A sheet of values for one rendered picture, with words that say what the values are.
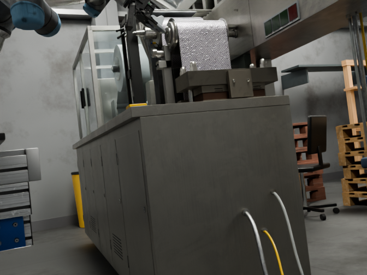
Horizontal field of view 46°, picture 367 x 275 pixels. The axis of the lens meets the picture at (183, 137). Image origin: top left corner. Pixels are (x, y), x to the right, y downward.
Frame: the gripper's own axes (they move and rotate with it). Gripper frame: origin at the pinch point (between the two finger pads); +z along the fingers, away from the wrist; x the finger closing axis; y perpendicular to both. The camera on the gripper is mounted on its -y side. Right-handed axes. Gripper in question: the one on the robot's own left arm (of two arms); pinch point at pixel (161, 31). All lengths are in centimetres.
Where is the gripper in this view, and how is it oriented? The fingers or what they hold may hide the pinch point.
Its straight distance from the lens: 202.6
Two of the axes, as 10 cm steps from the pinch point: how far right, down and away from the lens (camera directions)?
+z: 7.9, 5.7, 2.3
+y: 5.2, -8.2, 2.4
